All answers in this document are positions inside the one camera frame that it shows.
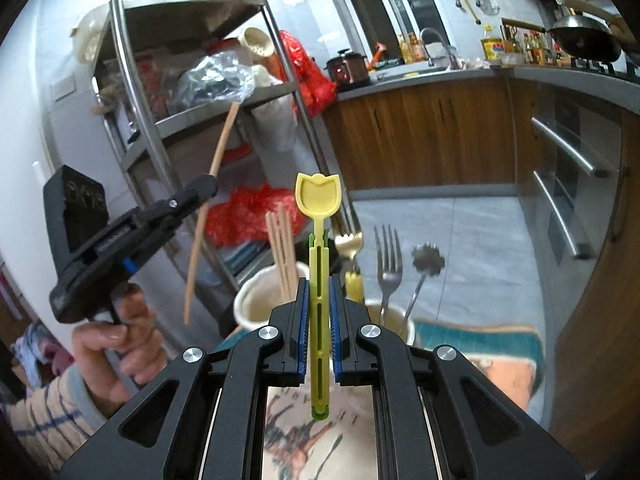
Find dark electric cooker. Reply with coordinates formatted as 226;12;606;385
326;49;371;91

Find gold metal fork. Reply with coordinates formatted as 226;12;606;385
334;231;363;274

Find person's left hand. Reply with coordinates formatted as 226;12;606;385
72;284;167;417

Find yellow-green plastic fork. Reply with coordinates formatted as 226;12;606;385
345;269;364;304

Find kitchen window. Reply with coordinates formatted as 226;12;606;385
333;0;451;60

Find stainless steel shelf rack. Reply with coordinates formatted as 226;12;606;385
74;0;362;291

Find clear plastic bag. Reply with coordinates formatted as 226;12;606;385
171;50;256;110

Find yellow oil bottle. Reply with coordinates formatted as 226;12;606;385
480;24;504;62

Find red hanging plastic bag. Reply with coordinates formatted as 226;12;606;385
279;30;337;117

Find white ceramic double-cup holder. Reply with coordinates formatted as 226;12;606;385
232;260;418;361

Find chrome sink faucet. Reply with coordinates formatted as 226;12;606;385
420;27;462;70

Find black wok on stove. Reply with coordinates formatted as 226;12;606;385
548;0;622;63

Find printed quilted table mat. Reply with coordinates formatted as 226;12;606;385
241;310;544;479

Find silver flower-bowl spoon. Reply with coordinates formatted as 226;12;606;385
400;243;446;336

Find stainless built-in oven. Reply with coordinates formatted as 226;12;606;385
514;84;624;281

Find silver metal fork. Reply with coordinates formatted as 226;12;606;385
374;224;402;326

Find wooden kitchen base cabinets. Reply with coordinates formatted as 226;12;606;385
323;67;639;479

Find wooden chopstick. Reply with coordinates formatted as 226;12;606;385
278;204;298;300
265;212;291;301
182;101;242;328

